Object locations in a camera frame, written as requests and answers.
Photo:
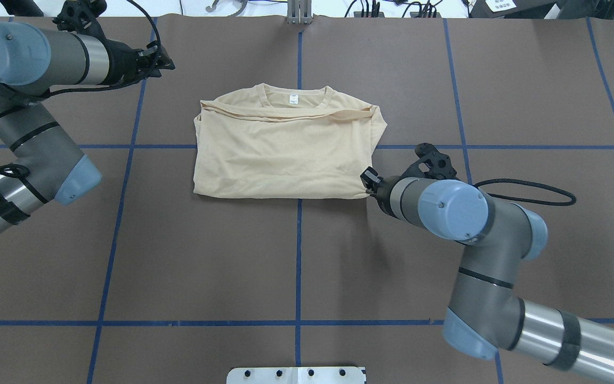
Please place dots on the white metal mounting plate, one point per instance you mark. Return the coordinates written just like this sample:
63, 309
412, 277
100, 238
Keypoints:
297, 374

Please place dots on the grey aluminium camera post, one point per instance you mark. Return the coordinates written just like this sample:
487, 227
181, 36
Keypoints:
299, 12

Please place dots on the beige long-sleeve printed shirt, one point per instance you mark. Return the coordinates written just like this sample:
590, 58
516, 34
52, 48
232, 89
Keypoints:
268, 142

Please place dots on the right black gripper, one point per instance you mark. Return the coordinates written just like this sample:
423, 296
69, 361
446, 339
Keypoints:
383, 190

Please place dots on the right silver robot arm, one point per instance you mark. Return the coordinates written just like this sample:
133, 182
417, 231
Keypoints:
484, 315

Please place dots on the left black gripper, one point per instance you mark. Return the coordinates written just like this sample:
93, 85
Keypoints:
122, 57

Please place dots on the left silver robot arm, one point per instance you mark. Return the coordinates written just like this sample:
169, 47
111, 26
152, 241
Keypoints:
39, 161

